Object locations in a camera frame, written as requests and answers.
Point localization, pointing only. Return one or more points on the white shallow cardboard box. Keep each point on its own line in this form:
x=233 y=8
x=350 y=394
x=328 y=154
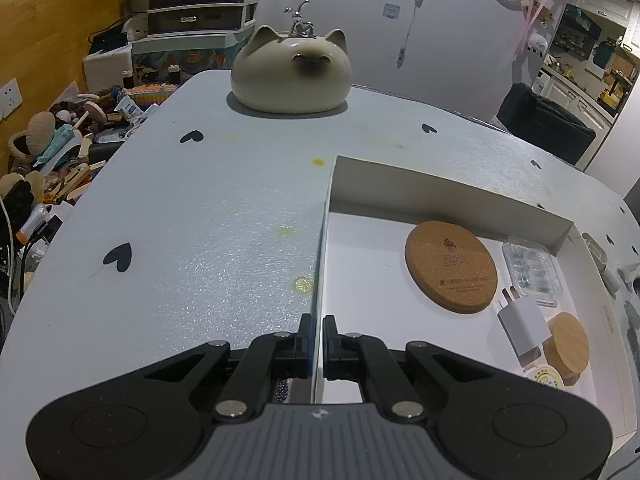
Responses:
x=365 y=283

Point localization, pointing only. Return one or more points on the round cream patterned tin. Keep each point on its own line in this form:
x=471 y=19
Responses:
x=544 y=374

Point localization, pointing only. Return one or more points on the round bamboo lid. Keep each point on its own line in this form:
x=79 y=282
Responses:
x=567 y=350

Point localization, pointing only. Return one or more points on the white usb wall charger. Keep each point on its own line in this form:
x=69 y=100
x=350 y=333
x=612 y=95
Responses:
x=524 y=325

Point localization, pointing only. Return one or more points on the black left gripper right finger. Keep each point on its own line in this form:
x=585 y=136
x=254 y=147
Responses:
x=374 y=368

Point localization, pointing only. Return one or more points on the cream ceramic cat figurine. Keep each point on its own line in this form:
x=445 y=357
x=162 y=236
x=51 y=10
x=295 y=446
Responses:
x=292 y=75

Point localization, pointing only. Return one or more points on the round cork coaster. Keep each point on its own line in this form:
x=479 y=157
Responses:
x=451 y=266

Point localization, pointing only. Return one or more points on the white wall power socket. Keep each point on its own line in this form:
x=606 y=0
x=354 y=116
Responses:
x=10 y=98

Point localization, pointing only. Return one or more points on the silver metal ornament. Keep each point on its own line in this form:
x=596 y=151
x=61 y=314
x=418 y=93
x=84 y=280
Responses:
x=300 y=28

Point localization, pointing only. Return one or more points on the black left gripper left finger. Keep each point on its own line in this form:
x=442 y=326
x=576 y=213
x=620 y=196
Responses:
x=255 y=374

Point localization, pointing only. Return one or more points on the black fabric chair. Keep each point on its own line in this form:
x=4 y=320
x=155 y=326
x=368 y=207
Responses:
x=545 y=124

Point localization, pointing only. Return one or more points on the clear plastic pill blister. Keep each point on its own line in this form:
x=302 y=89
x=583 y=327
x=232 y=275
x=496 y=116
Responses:
x=532 y=271

